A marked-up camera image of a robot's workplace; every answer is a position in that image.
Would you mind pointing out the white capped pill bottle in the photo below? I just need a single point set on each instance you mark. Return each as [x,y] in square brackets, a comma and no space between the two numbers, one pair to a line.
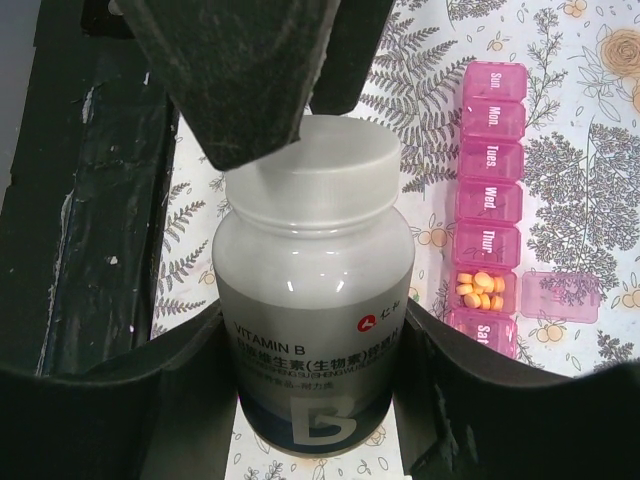
[314,321]

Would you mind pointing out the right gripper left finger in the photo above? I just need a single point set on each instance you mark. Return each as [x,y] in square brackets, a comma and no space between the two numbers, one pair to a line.
[164,410]

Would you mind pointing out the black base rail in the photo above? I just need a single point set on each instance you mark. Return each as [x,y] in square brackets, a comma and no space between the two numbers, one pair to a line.
[82,218]

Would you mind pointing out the orange pills in organizer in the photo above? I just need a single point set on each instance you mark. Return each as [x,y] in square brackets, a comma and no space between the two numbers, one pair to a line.
[481,290]

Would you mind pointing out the floral table mat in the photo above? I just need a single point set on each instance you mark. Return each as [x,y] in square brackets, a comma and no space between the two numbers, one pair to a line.
[581,185]

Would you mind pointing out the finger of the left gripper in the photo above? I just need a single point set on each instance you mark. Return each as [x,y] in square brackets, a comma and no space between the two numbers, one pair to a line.
[353,43]
[240,72]

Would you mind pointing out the pink weekly pill organizer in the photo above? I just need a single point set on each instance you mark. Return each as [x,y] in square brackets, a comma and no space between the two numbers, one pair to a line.
[489,204]

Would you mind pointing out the white bottle cap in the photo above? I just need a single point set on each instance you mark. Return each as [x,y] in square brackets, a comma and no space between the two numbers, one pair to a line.
[342,171]

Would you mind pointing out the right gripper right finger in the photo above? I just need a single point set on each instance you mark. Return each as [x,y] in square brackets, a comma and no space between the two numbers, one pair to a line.
[464,411]

